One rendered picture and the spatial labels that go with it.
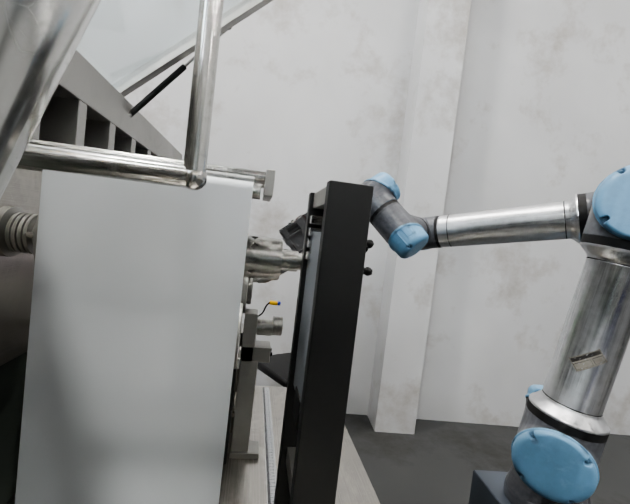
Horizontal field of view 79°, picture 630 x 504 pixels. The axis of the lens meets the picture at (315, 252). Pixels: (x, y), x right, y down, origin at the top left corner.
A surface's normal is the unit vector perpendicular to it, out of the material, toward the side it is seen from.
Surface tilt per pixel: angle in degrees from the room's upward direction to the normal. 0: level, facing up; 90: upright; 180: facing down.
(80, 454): 90
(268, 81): 90
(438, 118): 90
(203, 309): 90
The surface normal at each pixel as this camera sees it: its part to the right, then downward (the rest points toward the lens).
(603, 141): 0.08, 0.05
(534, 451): -0.59, 0.10
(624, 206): -0.53, -0.15
